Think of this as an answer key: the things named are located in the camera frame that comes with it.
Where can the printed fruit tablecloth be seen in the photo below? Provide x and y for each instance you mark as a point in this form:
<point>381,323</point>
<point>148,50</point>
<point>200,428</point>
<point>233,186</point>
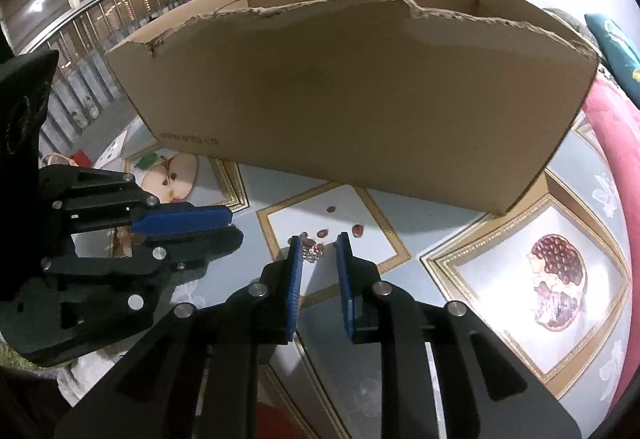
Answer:
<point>500,229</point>

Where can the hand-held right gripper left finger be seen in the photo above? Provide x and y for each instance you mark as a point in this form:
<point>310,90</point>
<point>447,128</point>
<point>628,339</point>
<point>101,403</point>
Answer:
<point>295,284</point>

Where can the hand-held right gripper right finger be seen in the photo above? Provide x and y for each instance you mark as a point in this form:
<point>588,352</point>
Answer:
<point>345,284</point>

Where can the grey fluffy cloth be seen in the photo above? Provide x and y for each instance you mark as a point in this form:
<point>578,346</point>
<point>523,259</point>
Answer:
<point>565,24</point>

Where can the blue star pillow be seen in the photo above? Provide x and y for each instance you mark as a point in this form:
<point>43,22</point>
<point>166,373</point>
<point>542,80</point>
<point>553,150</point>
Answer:
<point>617,44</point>

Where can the white shoes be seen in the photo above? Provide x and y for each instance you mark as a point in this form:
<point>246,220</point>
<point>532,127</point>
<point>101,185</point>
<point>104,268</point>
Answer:
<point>85,111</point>

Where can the cardboard box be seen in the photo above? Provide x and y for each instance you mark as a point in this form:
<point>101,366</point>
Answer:
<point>350,94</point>

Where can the metal stair railing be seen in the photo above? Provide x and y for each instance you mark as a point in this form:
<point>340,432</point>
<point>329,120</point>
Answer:
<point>95,19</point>

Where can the pink blanket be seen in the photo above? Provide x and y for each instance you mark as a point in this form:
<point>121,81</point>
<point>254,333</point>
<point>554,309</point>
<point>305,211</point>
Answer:
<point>612,144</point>

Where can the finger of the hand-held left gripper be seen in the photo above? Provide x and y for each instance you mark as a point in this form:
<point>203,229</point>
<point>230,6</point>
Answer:
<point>185,219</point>
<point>210,244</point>

